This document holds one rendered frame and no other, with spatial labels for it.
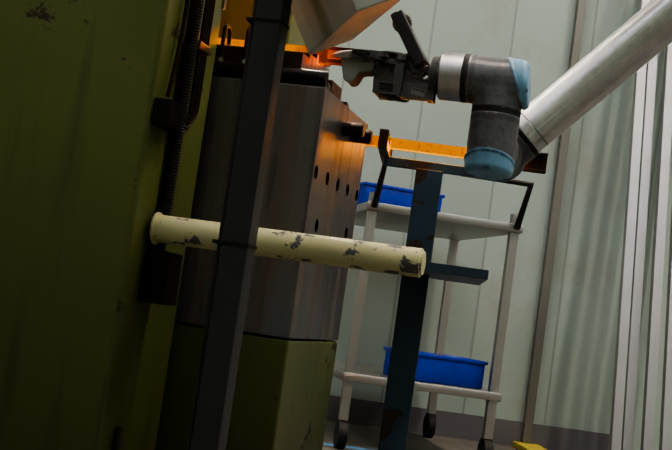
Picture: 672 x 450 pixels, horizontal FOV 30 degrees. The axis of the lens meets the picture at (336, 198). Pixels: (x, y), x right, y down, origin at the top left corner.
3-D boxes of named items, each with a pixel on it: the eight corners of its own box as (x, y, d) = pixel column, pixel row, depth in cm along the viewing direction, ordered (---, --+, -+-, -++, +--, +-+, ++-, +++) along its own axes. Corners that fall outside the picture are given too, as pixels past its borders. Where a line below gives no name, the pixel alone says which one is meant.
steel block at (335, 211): (338, 340, 254) (368, 124, 257) (289, 338, 217) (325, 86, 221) (84, 302, 267) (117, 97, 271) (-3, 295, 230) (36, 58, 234)
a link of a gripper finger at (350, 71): (322, 77, 234) (370, 83, 232) (326, 46, 234) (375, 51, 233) (325, 81, 237) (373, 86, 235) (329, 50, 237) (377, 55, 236)
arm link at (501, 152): (516, 184, 234) (525, 119, 235) (510, 176, 223) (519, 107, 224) (466, 178, 236) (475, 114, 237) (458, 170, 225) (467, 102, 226)
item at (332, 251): (424, 281, 194) (428, 247, 195) (418, 279, 189) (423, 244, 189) (159, 245, 205) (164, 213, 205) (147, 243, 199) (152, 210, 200)
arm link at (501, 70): (525, 108, 224) (532, 53, 224) (456, 101, 227) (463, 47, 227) (529, 117, 233) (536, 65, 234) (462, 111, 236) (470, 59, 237)
